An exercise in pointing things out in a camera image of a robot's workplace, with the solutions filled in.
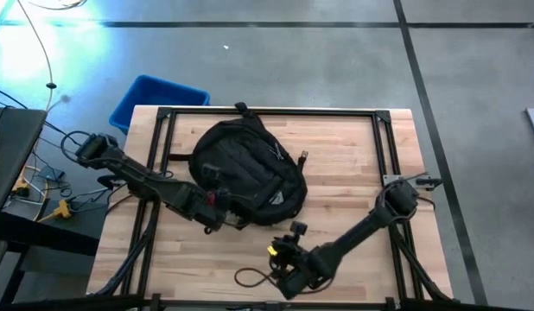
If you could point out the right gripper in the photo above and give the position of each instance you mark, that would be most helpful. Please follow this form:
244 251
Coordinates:
290 259

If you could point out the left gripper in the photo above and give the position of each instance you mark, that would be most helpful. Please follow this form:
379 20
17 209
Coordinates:
213 211

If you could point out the black backpack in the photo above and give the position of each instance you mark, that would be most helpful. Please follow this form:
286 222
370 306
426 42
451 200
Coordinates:
245 164

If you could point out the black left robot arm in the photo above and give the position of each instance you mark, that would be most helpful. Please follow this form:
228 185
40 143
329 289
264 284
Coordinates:
133 170

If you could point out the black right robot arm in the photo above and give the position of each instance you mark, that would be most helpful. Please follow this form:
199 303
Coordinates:
357 229

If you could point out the yellow PCB label tag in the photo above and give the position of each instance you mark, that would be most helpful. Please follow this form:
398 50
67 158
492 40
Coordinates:
272 250

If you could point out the long black crossbar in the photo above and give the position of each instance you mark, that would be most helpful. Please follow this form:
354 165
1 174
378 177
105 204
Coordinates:
267 306

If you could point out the black clamp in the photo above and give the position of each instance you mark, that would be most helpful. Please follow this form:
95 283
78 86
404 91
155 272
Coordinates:
108 181
427 181

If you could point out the blue plastic bin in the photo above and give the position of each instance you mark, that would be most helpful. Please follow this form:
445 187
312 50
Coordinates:
141 108

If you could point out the yellow plug connector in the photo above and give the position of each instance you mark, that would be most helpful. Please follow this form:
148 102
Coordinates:
20 186
61 210

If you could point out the black low bench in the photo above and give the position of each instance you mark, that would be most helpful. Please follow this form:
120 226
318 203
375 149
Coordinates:
55 229

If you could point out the black power adapter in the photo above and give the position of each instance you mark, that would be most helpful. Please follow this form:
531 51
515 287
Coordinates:
51 174

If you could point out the dark grey side table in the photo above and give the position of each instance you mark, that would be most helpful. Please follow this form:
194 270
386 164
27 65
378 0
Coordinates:
12 147

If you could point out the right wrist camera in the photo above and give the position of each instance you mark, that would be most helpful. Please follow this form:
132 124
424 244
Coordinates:
298 228

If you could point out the black aluminium table frame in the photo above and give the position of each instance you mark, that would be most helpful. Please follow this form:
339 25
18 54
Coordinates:
271 112

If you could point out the grey metal bracket plate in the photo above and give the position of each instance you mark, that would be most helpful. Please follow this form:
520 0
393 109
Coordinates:
392 179

